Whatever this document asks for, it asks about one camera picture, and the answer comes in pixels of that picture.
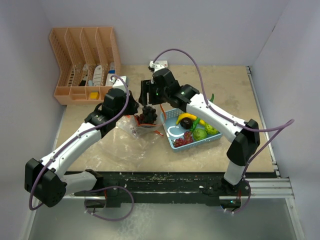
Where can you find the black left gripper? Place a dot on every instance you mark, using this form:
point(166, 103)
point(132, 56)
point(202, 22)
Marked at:
point(133, 105)

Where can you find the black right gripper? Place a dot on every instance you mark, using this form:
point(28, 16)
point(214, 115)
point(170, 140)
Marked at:
point(146, 86)

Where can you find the dark red grape bunch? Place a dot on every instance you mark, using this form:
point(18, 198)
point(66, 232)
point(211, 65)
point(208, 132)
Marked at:
point(142, 122)

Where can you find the dark blue grape bunch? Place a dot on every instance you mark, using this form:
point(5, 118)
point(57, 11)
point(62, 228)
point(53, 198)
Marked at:
point(149, 113)

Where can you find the clear zip top bag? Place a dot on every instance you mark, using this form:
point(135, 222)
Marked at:
point(134, 134)

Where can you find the light blue plastic basket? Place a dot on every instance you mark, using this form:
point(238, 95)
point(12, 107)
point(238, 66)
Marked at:
point(185, 130)

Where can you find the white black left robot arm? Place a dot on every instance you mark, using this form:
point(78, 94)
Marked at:
point(46, 178)

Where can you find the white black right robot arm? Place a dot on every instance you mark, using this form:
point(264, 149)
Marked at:
point(243, 135)

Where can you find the small green white box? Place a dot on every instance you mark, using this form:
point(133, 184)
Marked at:
point(162, 62)

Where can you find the white blue box in organizer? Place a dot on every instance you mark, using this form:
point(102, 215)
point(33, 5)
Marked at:
point(111, 72)

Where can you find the yellow block in organizer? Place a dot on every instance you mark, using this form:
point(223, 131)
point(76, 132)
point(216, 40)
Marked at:
point(94, 95)

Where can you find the white bottle in organizer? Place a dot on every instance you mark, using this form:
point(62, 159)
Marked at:
point(97, 76)

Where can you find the yellow banana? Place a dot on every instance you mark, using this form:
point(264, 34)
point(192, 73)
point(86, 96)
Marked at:
point(190, 116)

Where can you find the dark purple plum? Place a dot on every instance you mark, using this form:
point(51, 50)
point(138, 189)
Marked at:
point(186, 123)

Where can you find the orange plastic file organizer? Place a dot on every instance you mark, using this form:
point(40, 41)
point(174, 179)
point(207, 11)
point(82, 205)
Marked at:
point(78, 50)

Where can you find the green chili pepper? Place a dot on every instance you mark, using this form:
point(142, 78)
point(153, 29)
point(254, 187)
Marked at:
point(198, 120)

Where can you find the green custard apple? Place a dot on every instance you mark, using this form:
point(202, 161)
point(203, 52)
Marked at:
point(199, 134)

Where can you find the yellow-green custard apple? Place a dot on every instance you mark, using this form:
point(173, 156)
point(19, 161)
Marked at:
point(210, 130)

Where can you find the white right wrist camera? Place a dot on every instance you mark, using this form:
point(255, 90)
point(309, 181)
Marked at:
point(154, 67)

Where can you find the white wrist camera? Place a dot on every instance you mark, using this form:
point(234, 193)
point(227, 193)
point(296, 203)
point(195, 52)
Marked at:
point(154, 67)
point(116, 83)

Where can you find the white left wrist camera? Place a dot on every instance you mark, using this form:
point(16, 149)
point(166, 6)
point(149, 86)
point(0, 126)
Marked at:
point(116, 83)

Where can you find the black metal base frame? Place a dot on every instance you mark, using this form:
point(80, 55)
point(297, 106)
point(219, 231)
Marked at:
point(206, 188)

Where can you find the aluminium rail frame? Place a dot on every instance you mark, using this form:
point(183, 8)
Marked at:
point(290, 201)

